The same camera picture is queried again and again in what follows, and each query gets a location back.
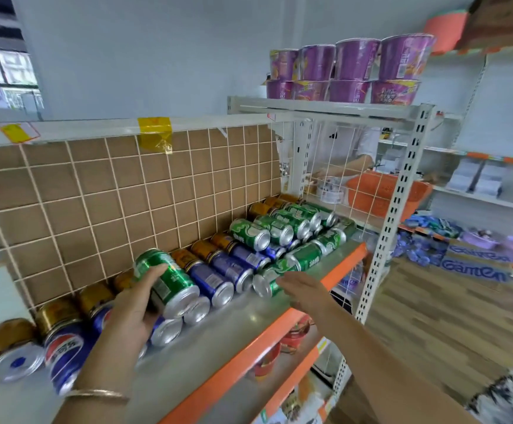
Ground person's left hand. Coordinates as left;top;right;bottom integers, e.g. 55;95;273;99
79;264;169;394

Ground person's right hand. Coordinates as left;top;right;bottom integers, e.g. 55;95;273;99
276;271;342;321

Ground green soda can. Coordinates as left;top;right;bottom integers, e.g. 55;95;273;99
133;248;201;320

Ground person's right forearm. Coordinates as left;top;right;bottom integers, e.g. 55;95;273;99
322;304;480;424

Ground person's left forearm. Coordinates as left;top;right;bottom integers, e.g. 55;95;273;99
52;383;132;424

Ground red noodle bowl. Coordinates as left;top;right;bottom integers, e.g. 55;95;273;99
279;315;314;355
253;343;282;379

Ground row of green drink cans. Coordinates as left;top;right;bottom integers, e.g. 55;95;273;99
229;201;358;300

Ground row of blue cola cans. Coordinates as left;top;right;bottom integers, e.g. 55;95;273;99
44;240;289;396

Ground brown tiled back panel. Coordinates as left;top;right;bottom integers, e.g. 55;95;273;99
0;124;282;312

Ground white metal shelf orange edges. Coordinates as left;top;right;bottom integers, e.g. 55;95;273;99
0;96;436;424

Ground white paper cup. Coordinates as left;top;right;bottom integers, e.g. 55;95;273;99
317;176;346;205

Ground colourful snack packets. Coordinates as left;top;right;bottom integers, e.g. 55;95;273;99
252;373;334;424

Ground orange plastic basket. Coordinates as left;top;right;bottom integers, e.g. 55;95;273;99
346;171;434;222

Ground pile of blue packets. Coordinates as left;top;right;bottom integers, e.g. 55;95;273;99
391;215;462;267

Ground yellow tape strip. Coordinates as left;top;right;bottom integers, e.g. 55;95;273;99
137;117;174;154

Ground row of gold drink cans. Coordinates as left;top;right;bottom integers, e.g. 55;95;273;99
0;193;304;385

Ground cardboard box blue print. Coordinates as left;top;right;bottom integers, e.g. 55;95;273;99
440;244;513;283

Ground yellow price label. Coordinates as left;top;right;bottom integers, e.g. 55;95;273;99
0;122;41;144

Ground purple bowl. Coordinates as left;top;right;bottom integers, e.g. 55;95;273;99
459;228;507;250

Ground stack of white packets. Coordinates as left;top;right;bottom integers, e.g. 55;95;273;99
446;158;507;198

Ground stack of purple noodle bowls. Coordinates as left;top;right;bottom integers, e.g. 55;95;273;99
265;34;437;106

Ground person's patterned clothing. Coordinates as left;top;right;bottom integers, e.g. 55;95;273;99
465;335;513;424

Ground window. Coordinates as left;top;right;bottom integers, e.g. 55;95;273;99
0;0;45;122

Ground white background shelf unit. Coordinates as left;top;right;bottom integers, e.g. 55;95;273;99
378;44;513;288

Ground orange plastic bucket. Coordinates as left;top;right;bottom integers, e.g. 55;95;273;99
423;9;469;54

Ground brown cardboard box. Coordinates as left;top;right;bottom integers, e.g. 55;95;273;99
459;0;513;50

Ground white wire mesh panel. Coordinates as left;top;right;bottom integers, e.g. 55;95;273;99
279;120;412;234

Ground thin gold bracelet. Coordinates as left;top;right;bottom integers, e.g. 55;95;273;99
63;389;131;401

